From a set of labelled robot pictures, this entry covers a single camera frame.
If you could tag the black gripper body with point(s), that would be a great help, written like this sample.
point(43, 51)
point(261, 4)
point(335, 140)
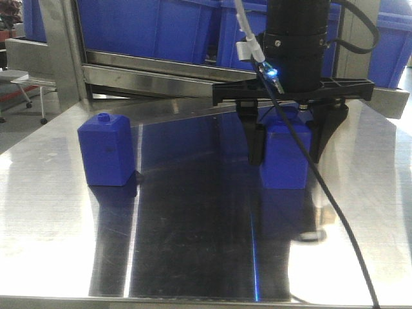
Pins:
point(246, 93)

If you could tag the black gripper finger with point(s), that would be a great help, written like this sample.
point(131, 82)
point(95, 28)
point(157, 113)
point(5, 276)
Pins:
point(326, 120)
point(255, 132)

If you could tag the blue plastic block part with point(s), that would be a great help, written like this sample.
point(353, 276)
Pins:
point(283, 166)

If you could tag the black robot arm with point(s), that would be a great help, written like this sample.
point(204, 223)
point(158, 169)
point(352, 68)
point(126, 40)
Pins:
point(289, 56)

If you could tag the stainless steel shelf rack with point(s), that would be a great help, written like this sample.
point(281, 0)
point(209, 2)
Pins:
point(78, 73)

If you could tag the blue plastic bin far right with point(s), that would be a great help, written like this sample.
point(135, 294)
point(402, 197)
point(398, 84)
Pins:
point(392, 53)

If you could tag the blue plastic bin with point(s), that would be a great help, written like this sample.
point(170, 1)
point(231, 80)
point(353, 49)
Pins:
point(170, 30)
point(392, 53)
point(256, 12)

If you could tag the blue plastic bin left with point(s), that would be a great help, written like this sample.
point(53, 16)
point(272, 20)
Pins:
point(170, 30)

